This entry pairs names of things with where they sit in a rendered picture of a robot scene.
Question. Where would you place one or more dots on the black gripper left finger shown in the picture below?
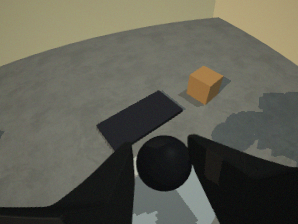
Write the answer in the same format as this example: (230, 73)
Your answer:
(106, 197)

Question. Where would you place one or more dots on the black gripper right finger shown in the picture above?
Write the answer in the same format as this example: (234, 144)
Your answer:
(244, 189)

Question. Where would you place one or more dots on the dark grey flat rectangular slab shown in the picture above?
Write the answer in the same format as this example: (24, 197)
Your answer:
(138, 120)

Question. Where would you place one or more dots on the tan cube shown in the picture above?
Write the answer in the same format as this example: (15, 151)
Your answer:
(204, 84)

